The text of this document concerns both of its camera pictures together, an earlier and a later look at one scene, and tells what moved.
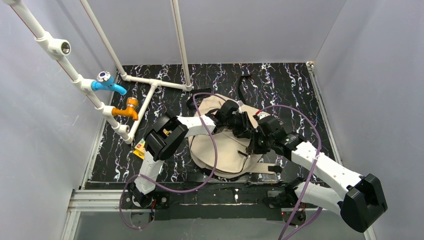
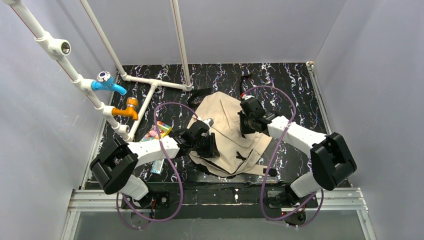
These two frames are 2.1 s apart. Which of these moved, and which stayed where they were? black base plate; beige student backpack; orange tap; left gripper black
Moved: left gripper black
Stayed: orange tap; beige student backpack; black base plate
